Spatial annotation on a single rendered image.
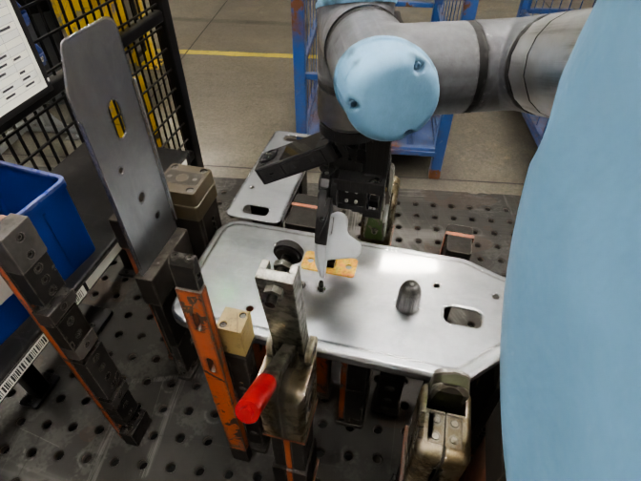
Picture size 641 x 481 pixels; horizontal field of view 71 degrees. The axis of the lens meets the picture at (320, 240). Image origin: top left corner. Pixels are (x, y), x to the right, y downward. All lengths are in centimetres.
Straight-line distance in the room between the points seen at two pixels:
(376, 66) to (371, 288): 39
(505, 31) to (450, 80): 6
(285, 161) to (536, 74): 31
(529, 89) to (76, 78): 45
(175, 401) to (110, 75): 59
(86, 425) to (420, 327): 64
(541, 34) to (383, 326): 41
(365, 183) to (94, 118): 32
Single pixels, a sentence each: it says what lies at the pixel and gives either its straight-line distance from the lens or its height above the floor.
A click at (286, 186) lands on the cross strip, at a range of 85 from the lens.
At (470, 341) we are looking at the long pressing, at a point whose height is 100.
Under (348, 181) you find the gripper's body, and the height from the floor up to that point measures 119.
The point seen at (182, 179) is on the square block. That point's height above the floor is 106.
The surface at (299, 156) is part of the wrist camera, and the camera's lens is 55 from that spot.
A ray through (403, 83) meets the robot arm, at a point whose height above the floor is 137.
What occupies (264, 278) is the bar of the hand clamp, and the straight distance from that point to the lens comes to 40.
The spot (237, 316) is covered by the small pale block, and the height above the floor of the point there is 106.
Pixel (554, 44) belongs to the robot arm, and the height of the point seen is 140.
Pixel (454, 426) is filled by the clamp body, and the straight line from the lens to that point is 50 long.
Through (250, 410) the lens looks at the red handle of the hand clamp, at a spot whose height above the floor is 115.
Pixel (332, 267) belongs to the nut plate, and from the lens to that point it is 69.
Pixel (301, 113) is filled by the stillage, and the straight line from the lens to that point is 243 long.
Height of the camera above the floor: 151
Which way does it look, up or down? 44 degrees down
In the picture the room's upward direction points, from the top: straight up
